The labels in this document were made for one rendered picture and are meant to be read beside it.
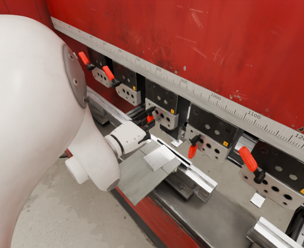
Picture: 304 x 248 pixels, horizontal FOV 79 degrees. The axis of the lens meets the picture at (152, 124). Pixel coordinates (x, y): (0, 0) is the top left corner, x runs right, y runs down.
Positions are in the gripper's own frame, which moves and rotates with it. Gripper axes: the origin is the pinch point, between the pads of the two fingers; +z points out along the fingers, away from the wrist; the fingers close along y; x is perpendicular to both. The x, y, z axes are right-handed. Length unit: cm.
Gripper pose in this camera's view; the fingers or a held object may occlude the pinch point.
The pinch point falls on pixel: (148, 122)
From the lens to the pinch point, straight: 71.2
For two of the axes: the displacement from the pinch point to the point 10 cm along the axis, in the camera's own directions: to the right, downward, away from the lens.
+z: 7.2, -4.8, 5.0
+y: 7.0, 4.9, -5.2
